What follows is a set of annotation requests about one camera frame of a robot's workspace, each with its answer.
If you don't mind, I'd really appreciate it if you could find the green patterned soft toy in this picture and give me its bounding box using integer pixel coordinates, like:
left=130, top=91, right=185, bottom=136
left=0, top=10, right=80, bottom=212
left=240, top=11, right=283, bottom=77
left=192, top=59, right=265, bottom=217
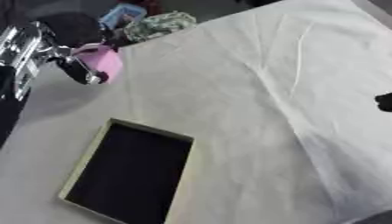
left=121, top=10, right=200, bottom=43

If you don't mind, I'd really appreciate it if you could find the tan box with black inside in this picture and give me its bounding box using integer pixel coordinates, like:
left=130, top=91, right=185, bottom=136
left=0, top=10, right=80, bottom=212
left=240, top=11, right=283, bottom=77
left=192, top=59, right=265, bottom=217
left=56, top=117, right=196, bottom=224

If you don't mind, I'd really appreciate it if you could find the pink rectangular block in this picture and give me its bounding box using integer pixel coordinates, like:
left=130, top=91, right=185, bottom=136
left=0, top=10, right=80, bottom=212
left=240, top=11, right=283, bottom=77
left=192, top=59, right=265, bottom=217
left=70, top=43, right=126, bottom=85

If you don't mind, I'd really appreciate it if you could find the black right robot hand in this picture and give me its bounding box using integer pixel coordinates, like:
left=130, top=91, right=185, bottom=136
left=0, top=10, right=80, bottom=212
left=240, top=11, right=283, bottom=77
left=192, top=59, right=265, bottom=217
left=374, top=92, right=392, bottom=113

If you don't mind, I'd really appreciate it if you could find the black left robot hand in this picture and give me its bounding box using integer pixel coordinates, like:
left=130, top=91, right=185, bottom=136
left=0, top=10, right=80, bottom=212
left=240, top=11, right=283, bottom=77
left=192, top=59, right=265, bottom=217
left=37, top=11, right=135, bottom=86

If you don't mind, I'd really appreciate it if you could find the blue and white packet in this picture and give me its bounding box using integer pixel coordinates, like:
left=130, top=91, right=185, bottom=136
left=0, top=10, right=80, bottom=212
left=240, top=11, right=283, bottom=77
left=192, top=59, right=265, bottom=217
left=98, top=3, right=149, bottom=31

